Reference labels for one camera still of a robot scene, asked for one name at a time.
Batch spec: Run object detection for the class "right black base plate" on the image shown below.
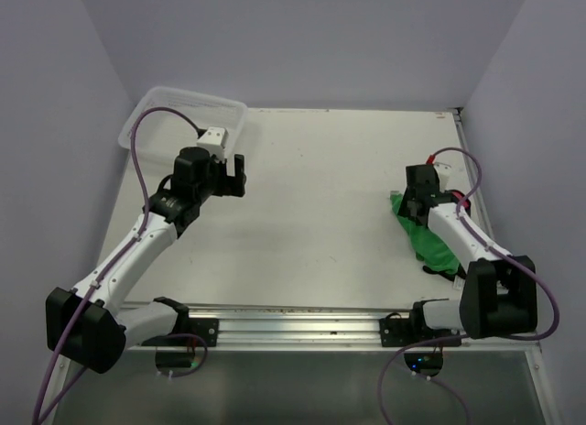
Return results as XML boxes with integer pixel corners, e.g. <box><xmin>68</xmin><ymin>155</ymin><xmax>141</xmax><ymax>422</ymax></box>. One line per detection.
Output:
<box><xmin>378</xmin><ymin>312</ymin><xmax>461</xmax><ymax>347</ymax></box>

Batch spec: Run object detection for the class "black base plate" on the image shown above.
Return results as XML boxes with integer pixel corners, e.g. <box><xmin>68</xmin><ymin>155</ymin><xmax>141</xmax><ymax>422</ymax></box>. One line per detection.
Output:
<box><xmin>378</xmin><ymin>312</ymin><xmax>461</xmax><ymax>347</ymax></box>
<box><xmin>141</xmin><ymin>318</ymin><xmax>219</xmax><ymax>349</ymax></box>

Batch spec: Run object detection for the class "aluminium mounting rail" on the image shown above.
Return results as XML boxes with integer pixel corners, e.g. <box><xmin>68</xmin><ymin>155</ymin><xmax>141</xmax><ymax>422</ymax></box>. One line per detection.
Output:
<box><xmin>127</xmin><ymin>305</ymin><xmax>544</xmax><ymax>353</ymax></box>

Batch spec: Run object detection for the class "white plastic basket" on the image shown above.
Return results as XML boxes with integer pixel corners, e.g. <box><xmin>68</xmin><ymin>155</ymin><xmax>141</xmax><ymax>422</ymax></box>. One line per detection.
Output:
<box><xmin>118</xmin><ymin>86</ymin><xmax>248</xmax><ymax>163</ymax></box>

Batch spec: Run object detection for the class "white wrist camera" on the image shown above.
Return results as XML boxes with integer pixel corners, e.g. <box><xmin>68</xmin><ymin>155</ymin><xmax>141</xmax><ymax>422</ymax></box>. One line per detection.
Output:
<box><xmin>197</xmin><ymin>126</ymin><xmax>229</xmax><ymax>162</ymax></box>
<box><xmin>433</xmin><ymin>161</ymin><xmax>452</xmax><ymax>191</ymax></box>

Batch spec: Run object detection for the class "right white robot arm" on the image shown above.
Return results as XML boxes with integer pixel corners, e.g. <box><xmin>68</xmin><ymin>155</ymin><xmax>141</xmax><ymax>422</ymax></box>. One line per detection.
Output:
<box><xmin>398</xmin><ymin>164</ymin><xmax>537</xmax><ymax>345</ymax></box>

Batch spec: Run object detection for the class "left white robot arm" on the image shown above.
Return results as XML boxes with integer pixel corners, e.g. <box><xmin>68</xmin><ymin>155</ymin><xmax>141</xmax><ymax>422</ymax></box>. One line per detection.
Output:
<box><xmin>46</xmin><ymin>147</ymin><xmax>246</xmax><ymax>374</ymax></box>

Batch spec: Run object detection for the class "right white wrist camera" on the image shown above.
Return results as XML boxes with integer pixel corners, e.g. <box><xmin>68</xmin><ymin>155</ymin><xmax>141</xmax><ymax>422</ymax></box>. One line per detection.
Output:
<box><xmin>433</xmin><ymin>161</ymin><xmax>452</xmax><ymax>191</ymax></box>

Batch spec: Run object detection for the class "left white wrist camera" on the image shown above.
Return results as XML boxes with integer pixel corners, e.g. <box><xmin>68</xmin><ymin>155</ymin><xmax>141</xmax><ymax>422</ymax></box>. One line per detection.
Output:
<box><xmin>197</xmin><ymin>126</ymin><xmax>229</xmax><ymax>162</ymax></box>

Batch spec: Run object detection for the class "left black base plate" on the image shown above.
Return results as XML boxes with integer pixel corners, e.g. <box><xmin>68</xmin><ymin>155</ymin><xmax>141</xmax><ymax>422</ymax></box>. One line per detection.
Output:
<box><xmin>141</xmin><ymin>318</ymin><xmax>219</xmax><ymax>349</ymax></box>

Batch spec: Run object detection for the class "green microfiber towel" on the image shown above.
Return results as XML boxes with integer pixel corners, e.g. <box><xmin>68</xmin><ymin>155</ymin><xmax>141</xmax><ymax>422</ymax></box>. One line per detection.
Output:
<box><xmin>389</xmin><ymin>191</ymin><xmax>461</xmax><ymax>282</ymax></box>

